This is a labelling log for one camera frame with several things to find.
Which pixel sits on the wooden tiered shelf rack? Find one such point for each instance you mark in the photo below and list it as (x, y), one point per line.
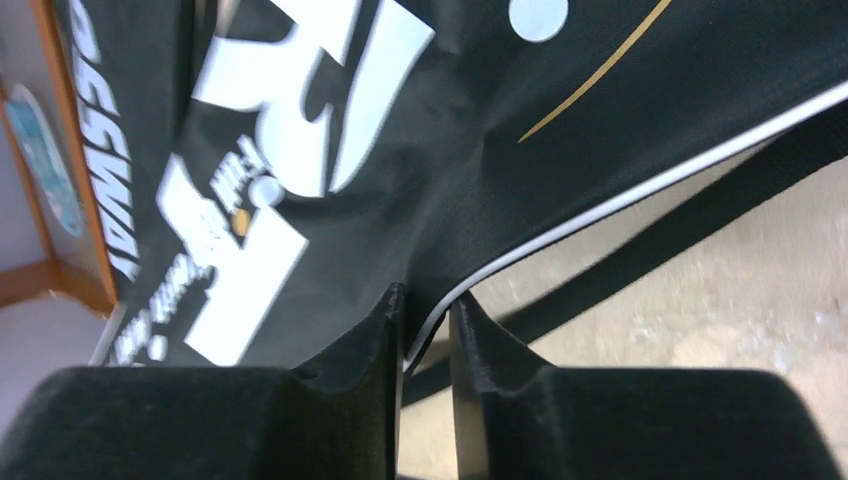
(50, 261)

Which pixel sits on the blue toothbrush blister pack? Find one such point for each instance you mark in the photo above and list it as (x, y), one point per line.
(35, 138)

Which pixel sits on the black racket bag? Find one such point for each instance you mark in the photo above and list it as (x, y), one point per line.
(131, 67)
(332, 149)

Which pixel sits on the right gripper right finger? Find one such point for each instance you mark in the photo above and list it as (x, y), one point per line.
(517, 416)

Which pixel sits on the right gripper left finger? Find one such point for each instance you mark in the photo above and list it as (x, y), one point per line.
(333, 417)

